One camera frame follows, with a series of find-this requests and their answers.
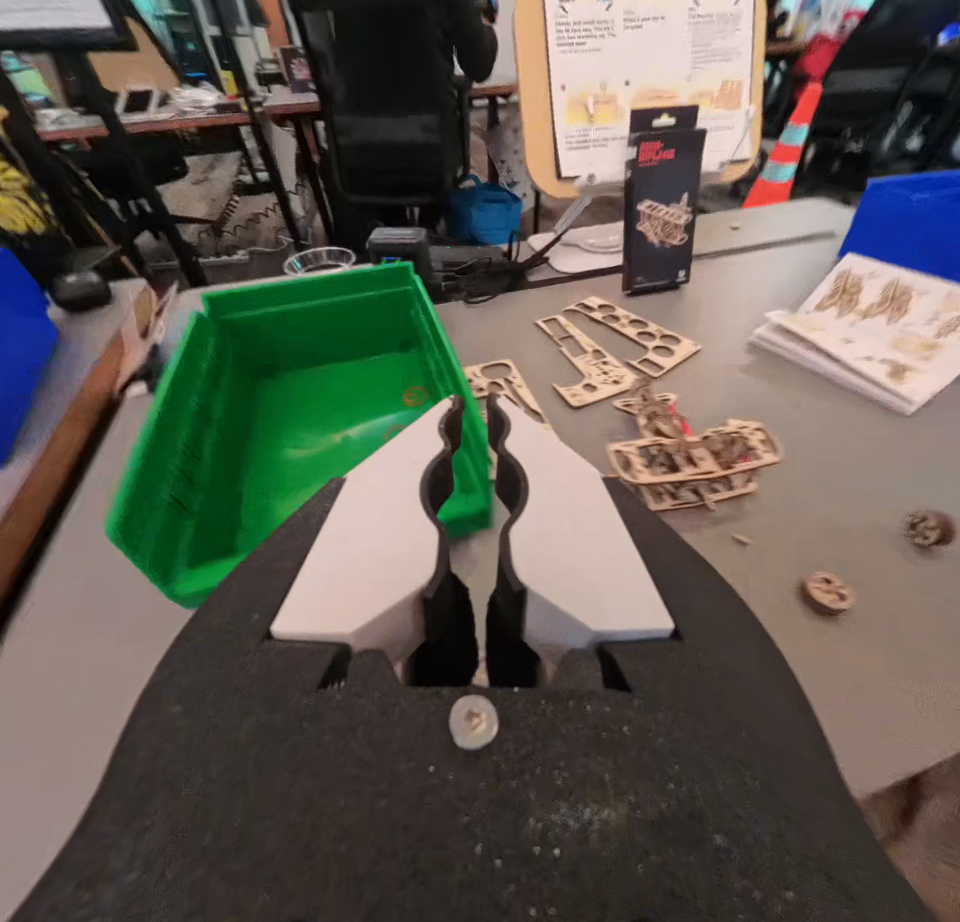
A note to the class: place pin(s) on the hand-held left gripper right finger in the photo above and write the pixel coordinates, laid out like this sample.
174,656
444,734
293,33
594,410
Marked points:
577,555

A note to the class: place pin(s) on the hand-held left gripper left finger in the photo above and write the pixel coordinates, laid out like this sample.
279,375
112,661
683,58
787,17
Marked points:
360,555

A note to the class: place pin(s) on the wooden sheet with round holes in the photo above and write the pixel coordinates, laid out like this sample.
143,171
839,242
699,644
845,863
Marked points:
581,391

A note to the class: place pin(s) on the wooden wheel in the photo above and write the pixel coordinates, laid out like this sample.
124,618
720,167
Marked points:
827,592
928,530

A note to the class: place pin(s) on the grey desk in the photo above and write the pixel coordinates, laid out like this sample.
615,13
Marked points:
862,674

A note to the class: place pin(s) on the wooden model biplane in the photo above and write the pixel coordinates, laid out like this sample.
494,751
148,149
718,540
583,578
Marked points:
690,461

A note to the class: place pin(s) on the wooden cutout sheet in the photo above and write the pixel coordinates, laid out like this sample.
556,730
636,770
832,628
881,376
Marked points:
525,401

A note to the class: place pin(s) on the green plastic bin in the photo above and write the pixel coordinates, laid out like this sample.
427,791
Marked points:
300,382

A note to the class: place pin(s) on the clear plastic cup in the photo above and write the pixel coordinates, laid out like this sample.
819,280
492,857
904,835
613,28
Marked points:
319,266

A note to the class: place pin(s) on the white board stand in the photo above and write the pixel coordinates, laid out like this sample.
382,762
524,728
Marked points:
577,259

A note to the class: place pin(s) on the black power adapter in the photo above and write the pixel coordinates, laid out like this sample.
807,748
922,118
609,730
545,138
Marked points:
397,247

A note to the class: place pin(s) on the brown cardboard piece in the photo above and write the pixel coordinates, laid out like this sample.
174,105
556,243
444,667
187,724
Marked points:
146,330

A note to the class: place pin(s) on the instruction booklet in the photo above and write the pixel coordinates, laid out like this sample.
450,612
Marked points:
862,352

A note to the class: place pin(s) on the blue bag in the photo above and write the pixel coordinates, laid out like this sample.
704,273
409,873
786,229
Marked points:
484,214

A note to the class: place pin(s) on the black model kit box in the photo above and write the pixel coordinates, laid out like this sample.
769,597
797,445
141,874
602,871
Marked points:
664,187

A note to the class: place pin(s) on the black pouch case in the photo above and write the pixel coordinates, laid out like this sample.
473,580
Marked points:
79,292

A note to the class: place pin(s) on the blue plastic board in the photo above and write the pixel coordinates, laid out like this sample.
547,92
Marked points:
22,352

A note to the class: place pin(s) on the black office chair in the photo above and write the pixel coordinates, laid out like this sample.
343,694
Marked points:
382,157

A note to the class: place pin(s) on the black monitor stand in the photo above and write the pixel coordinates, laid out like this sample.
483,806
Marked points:
150,189

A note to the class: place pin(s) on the orange traffic cone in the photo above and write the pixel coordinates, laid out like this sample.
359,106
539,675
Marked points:
784,157

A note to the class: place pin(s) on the wooden background table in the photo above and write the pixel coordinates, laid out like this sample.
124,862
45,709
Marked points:
187,121

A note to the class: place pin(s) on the blue plastic bin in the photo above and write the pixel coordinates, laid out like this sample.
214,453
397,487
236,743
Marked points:
907,225

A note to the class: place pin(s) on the wooden display board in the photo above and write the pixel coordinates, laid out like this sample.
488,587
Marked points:
529,75

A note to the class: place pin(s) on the black yellow printed garment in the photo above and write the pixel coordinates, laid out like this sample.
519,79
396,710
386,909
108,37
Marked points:
19,202

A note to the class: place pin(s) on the instruction poster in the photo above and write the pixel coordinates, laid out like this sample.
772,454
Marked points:
660,52

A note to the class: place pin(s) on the black folding chair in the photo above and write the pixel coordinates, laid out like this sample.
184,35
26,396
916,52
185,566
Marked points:
862,112

